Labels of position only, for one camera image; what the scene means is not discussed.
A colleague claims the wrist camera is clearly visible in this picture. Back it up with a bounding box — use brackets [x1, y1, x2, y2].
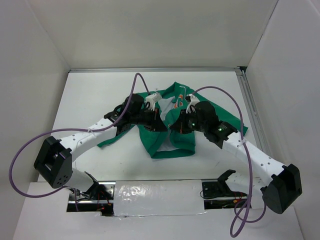
[145, 92, 162, 111]
[185, 93, 200, 114]

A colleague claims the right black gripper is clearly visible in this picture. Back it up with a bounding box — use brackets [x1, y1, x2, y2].
[171, 107, 208, 134]

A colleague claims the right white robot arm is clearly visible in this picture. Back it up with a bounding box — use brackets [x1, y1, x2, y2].
[170, 101, 302, 214]

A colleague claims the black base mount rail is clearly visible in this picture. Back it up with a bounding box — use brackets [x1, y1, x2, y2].
[66, 179, 247, 217]

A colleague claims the green zip jacket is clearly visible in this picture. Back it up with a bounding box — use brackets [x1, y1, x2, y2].
[97, 82, 241, 159]

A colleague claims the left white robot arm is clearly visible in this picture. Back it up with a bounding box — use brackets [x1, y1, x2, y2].
[34, 93, 168, 200]

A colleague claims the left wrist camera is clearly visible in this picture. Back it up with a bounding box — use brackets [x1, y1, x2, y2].
[145, 92, 162, 111]

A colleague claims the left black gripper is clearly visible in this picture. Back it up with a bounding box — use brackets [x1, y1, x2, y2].
[130, 107, 167, 133]

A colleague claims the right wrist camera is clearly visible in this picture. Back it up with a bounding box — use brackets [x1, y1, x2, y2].
[185, 93, 200, 114]

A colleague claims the silver tape sheet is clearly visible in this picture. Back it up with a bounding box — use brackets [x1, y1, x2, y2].
[113, 179, 206, 217]

